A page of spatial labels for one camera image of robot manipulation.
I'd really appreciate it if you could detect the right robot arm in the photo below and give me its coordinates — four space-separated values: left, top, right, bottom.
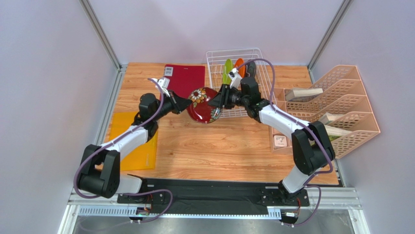
208 77 335 196

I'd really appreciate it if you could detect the dark grey plate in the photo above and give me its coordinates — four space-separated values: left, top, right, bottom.
245 60 256 78

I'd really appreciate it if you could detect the black base mat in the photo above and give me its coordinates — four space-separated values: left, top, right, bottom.
117 178 310 215

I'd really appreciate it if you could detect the green plate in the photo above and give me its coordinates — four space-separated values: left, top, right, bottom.
222 58 233 84

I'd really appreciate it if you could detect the red floral plate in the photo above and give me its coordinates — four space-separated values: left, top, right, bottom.
187 87 222 124

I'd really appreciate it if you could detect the book in upper slot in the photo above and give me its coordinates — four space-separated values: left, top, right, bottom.
285 88 323 102

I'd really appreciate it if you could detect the book in middle slot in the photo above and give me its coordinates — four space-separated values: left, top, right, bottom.
318 113 344 125

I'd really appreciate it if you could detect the small white box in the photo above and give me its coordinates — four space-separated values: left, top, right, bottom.
273 135 288 149

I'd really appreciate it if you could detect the aluminium rail frame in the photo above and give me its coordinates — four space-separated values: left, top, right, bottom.
58 0 370 234

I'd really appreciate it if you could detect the white wire dish rack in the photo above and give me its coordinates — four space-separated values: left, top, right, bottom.
206 48 279 118

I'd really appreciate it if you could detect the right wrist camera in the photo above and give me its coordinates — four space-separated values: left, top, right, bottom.
228 68 242 88

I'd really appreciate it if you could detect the pink file organizer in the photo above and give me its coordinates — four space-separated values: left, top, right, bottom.
274 65 380 158

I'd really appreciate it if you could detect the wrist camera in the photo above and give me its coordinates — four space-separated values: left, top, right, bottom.
156 77 170 97
228 68 242 88

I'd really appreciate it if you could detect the orange plate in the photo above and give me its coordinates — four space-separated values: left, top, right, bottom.
234 58 246 78

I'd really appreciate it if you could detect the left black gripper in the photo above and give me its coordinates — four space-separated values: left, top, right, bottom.
152 90 192 121

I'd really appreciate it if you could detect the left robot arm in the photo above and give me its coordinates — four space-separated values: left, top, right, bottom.
74 90 192 199

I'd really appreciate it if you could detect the yellow folder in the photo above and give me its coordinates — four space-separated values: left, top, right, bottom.
107 112 158 171

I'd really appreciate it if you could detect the red folder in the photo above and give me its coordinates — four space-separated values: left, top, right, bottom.
163 64 205 98

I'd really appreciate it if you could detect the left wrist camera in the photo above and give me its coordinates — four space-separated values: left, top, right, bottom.
156 77 170 97

